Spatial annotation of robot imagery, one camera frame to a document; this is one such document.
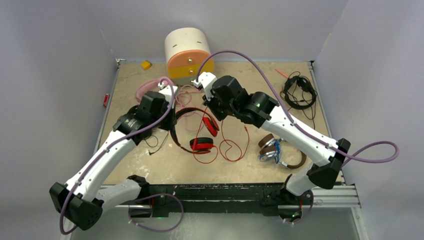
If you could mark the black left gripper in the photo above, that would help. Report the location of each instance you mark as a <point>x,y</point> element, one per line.
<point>172,121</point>

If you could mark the small red clip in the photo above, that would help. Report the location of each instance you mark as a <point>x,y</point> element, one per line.
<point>106,100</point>

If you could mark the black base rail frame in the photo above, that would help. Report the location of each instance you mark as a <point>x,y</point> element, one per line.
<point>267,199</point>

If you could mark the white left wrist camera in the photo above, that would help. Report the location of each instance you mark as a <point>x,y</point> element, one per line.
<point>167,96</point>

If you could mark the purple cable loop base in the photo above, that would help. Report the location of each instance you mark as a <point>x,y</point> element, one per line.
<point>158,211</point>

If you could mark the small yellow block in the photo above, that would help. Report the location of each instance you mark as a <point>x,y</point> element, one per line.
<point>145,65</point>

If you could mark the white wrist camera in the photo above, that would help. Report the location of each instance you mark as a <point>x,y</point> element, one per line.
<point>205,81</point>
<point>167,96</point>

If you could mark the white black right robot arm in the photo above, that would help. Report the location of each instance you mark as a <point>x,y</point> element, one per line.
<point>225,97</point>

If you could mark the red black headphones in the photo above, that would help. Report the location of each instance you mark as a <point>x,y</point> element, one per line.
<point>198,145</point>

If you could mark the cream orange yellow drawer box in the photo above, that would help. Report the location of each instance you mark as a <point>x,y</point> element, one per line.
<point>185,50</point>

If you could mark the orange pencil stick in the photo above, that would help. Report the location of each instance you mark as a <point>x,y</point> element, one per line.
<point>282,73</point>

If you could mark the pink headphones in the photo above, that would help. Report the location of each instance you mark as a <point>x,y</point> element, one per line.
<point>183,99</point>

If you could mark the brown leather silver headphones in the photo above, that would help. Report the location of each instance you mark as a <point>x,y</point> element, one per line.
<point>287,161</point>

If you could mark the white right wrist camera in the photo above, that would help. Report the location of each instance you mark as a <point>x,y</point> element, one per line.
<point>205,81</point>

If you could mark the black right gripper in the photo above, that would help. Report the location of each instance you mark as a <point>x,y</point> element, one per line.
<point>219,115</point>

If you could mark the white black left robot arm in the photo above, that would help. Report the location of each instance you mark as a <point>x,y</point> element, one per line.
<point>81,201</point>

